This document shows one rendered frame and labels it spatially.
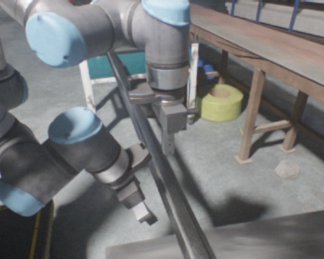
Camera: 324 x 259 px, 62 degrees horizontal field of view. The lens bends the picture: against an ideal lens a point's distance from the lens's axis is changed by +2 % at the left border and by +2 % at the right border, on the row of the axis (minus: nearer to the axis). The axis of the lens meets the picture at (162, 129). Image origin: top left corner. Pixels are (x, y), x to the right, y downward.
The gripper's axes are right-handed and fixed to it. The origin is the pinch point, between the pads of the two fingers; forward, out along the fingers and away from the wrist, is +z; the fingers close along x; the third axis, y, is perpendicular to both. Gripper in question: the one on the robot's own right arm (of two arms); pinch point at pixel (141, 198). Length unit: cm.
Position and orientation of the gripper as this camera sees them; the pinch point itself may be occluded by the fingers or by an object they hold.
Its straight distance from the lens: 75.6
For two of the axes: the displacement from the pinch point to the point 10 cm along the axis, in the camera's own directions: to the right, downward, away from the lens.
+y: -8.5, 5.3, -0.6
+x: 4.1, 5.8, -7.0
